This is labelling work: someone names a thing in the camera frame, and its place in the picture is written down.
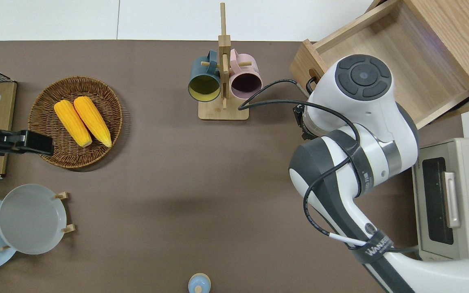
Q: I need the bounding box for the black velcro strap white print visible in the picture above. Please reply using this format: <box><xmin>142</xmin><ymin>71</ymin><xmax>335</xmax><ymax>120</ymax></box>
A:
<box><xmin>350</xmin><ymin>230</ymin><xmax>396</xmax><ymax>265</ymax></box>

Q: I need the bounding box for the round wicker basket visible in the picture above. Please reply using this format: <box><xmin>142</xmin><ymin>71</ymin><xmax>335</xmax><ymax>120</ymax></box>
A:
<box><xmin>28</xmin><ymin>76</ymin><xmax>123</xmax><ymax>169</ymax></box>

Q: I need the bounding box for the pink mug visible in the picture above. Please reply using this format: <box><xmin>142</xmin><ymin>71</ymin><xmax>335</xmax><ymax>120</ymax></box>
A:
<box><xmin>229</xmin><ymin>49</ymin><xmax>263</xmax><ymax>100</ymax></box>

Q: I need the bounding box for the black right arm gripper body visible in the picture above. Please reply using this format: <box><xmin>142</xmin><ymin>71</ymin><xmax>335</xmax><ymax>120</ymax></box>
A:
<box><xmin>293</xmin><ymin>103</ymin><xmax>320</xmax><ymax>141</ymax></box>

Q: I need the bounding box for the brown table mat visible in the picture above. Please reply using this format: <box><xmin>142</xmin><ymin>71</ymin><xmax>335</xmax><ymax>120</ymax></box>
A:
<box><xmin>0</xmin><ymin>39</ymin><xmax>465</xmax><ymax>293</ymax></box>

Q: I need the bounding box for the grey plate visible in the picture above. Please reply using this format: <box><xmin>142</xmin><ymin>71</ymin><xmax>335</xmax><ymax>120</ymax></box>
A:
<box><xmin>0</xmin><ymin>184</ymin><xmax>68</xmax><ymax>256</ymax></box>

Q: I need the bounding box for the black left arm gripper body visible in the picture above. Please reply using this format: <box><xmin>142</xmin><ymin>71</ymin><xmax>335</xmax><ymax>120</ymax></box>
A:
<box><xmin>0</xmin><ymin>130</ymin><xmax>55</xmax><ymax>157</ymax></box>

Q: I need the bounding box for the wooden plate rack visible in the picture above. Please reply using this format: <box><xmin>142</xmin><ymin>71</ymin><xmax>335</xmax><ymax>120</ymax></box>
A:
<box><xmin>0</xmin><ymin>191</ymin><xmax>76</xmax><ymax>251</ymax></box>

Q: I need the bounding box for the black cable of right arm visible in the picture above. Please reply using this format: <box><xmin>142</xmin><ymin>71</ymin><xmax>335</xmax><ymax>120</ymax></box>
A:
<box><xmin>237</xmin><ymin>79</ymin><xmax>419</xmax><ymax>254</ymax></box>

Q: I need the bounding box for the light wooden cabinet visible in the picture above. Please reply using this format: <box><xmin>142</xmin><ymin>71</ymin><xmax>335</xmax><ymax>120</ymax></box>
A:
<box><xmin>366</xmin><ymin>0</ymin><xmax>469</xmax><ymax>115</ymax></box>

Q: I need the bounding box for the dark blue mug yellow inside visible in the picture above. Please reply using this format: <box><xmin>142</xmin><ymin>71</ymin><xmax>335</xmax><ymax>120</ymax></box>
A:
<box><xmin>188</xmin><ymin>50</ymin><xmax>222</xmax><ymax>103</ymax></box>

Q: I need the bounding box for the wooden mug tree stand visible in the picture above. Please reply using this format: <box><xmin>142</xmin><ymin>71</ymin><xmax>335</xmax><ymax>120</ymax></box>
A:
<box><xmin>198</xmin><ymin>2</ymin><xmax>250</xmax><ymax>121</ymax></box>

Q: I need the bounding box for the light wooden drawer black handle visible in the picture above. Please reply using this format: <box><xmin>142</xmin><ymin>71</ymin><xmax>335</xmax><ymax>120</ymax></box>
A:
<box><xmin>289</xmin><ymin>0</ymin><xmax>469</xmax><ymax>130</ymax></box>

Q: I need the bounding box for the yellow corn cob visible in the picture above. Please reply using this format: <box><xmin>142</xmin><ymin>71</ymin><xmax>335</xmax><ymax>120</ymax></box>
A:
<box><xmin>54</xmin><ymin>100</ymin><xmax>93</xmax><ymax>148</ymax></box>
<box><xmin>74</xmin><ymin>96</ymin><xmax>112</xmax><ymax>148</ymax></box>

